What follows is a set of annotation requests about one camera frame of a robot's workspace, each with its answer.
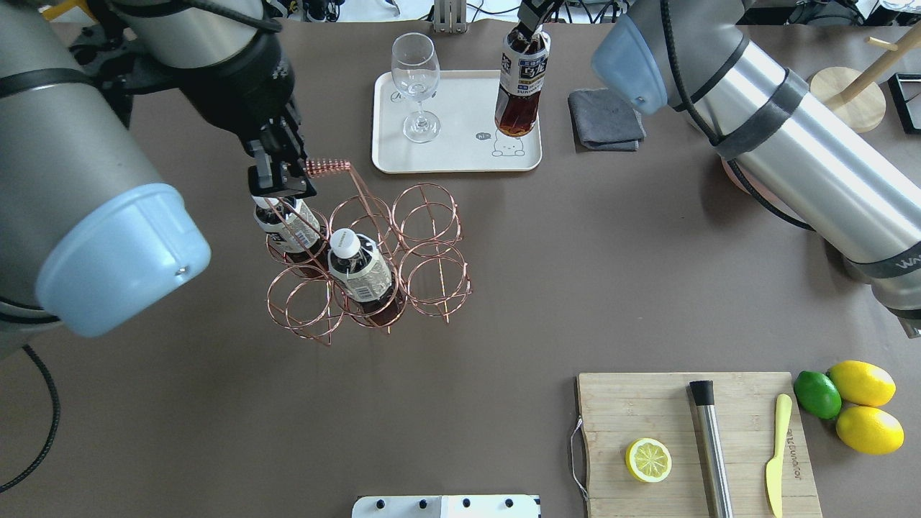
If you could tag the tea bottle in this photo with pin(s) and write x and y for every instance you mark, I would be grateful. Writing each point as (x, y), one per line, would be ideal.
(294, 233)
(357, 264)

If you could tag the tea bottle middle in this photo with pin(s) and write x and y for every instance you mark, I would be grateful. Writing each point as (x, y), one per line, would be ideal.
(357, 264)

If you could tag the white bunny tray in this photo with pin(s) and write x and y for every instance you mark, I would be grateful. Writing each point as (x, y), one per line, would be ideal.
(469, 141)

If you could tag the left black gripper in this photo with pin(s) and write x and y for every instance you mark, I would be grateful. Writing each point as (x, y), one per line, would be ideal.
(237, 88)

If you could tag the tea bottle taken to tray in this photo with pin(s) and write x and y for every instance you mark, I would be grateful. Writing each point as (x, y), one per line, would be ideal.
(524, 61)

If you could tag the wooden cup tree stand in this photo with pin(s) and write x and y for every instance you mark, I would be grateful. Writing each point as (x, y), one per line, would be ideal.
(855, 96)

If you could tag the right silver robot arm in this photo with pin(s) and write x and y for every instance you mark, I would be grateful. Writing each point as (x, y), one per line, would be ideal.
(690, 56)

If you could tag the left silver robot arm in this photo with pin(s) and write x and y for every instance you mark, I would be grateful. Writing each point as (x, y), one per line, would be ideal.
(91, 234)

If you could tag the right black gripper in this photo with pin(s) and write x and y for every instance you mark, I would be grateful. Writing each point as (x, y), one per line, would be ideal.
(533, 12)

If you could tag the yellow lemon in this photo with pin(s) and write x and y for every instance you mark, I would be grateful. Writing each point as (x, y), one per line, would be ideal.
(869, 430)
(864, 383)

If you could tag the lemon half slice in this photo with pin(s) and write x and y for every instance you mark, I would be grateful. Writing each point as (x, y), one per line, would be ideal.
(648, 460)

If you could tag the wine glass on tray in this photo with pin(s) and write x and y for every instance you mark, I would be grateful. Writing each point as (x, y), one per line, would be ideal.
(415, 71)

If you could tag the tea bottle outer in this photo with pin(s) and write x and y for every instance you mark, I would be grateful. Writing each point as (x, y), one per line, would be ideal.
(294, 233)

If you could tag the copper wire bottle basket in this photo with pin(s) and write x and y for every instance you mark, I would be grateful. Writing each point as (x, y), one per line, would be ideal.
(418, 234)

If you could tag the yellow plastic knife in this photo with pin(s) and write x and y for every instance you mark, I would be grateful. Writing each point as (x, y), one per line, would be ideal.
(774, 468)

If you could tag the yellow lemon near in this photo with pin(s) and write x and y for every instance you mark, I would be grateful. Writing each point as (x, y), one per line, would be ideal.
(869, 430)

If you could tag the pink bowl with ice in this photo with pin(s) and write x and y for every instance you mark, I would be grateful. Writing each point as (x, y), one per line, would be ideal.
(751, 180)

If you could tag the green lime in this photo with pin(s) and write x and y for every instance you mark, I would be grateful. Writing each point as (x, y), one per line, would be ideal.
(817, 395)

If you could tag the black framed glass rack tray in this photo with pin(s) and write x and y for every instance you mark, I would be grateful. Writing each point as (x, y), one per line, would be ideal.
(904, 89)

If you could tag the yellow lemon far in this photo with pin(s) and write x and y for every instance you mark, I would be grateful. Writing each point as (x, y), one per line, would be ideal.
(864, 383)

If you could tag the wooden cutting board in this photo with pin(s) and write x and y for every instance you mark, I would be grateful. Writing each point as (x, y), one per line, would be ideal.
(618, 408)

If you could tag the steel muddler rod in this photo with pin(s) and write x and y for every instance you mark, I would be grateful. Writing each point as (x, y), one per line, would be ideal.
(702, 392)

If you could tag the grey folded cloth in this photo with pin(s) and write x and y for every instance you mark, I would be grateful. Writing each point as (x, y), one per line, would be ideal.
(604, 122)

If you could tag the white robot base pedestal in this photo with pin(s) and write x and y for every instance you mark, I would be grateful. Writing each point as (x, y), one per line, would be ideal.
(476, 505)

